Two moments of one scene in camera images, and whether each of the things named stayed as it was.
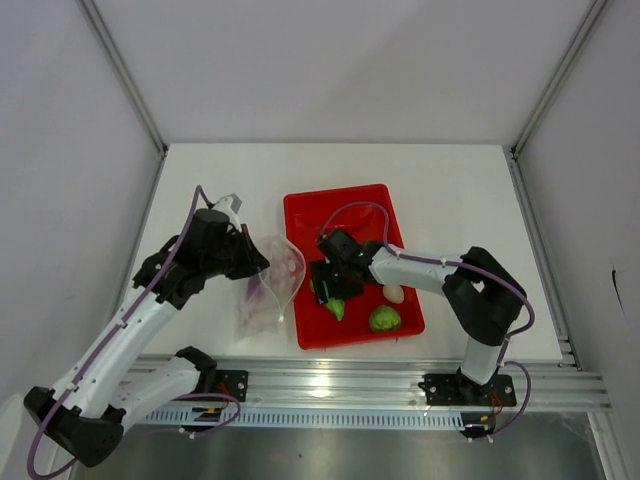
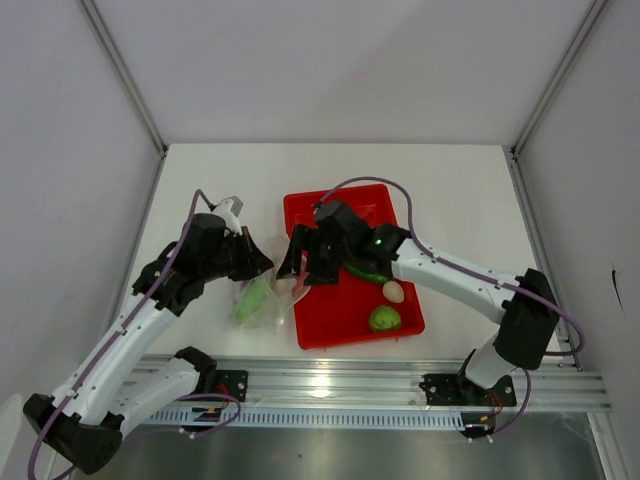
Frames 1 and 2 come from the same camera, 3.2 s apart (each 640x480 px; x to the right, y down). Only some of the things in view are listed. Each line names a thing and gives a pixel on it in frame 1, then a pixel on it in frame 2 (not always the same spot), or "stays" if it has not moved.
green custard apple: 385,318 stays
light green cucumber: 335,304 -> 252,298
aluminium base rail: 395,385 stays
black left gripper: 253,260 stays
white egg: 393,292 stays
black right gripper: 333,291 -> 302,238
